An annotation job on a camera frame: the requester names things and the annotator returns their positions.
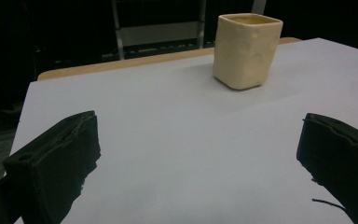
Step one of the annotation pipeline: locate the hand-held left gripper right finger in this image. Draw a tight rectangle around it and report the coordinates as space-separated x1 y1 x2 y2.
296 112 358 224

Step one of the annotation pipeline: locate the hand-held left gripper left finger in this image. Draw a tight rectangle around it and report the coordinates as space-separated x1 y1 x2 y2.
2 110 102 224

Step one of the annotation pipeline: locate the cream square cup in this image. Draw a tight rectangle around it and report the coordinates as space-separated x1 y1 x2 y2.
212 12 284 91

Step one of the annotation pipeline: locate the grey metal stand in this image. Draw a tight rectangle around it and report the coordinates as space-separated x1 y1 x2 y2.
111 0 208 61

